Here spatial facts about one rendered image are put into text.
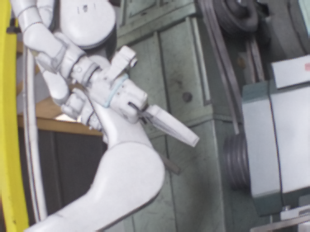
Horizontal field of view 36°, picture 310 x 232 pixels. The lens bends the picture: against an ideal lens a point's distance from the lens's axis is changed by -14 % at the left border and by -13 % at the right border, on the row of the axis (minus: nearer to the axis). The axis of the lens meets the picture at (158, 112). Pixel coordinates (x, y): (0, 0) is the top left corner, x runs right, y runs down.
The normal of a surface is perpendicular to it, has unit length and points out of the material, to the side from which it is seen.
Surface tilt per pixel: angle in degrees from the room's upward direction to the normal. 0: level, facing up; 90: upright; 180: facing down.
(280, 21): 96
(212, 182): 90
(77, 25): 91
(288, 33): 111
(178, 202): 90
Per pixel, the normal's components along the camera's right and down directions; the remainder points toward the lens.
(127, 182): 0.04, -0.25
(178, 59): -0.70, -0.09
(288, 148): -0.42, -0.18
